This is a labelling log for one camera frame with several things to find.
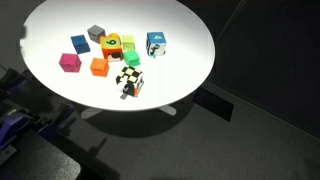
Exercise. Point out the black bar clamp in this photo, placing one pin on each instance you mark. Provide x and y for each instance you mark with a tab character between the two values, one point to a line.
11	83

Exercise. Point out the dark blue cube block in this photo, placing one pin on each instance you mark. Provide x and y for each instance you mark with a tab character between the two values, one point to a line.
80	44

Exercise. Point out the black and white checkered cube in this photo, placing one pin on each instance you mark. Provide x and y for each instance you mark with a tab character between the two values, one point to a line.
130	80

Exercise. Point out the gray cube block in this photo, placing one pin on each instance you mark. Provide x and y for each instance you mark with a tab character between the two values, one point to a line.
96	33

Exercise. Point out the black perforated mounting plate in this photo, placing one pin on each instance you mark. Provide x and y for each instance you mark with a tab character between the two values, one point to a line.
36	160

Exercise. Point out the orange-yellow round toy ball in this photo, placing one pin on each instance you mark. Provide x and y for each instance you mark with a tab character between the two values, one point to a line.
114	35

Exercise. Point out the magenta cube block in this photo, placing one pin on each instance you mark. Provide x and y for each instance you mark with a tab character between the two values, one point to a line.
70	62

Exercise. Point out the orange block with number six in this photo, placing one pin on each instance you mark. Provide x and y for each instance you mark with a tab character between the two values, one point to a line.
110	50

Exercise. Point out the plain orange cube block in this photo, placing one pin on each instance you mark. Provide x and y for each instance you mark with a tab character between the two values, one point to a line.
99	67

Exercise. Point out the light green cube block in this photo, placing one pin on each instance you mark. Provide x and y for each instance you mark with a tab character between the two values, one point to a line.
128	42

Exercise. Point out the purple bar clamp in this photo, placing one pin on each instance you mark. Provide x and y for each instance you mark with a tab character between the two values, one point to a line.
12	125

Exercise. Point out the black rectangular floor box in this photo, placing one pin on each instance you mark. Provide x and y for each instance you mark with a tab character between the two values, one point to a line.
215	104

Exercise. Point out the blue block with number four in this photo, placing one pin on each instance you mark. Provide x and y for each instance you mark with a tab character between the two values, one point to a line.
155	42

